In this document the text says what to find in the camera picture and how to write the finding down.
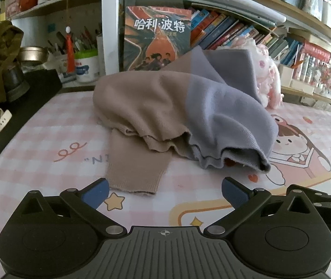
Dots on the red book box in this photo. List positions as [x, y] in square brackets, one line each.
[316, 53]

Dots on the flat white box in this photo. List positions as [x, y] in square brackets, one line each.
[301, 86]

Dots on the white blue labelled box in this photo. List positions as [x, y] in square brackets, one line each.
[63, 69]

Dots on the red tassel ornament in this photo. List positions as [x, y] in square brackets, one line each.
[70, 52]

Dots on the white shelf unit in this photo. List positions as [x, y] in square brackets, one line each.
[110, 35]

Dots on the white and pink plush rabbit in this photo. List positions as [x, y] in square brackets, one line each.
[267, 78]

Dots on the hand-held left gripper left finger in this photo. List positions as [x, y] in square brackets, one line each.
[98, 191]

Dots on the row of upright books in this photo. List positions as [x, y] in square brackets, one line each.
[226, 32]

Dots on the black box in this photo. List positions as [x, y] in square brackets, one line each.
[37, 87]

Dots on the row of small colourful bottles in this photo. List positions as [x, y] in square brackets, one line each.
[316, 71]

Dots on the metal bowl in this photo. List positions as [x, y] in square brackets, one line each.
[31, 55]

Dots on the dark round pot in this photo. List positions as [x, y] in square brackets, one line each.
[16, 82]

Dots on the bundle of pens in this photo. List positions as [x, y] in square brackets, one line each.
[81, 42]

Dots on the white jar with green lid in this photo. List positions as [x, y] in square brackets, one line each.
[87, 66]

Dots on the white pen box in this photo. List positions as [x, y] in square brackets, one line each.
[285, 75]

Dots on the large illustrated book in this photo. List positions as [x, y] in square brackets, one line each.
[153, 40]

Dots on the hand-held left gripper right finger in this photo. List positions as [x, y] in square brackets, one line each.
[232, 191]

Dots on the brown and lavender sweater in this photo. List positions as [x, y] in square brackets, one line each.
[153, 98]

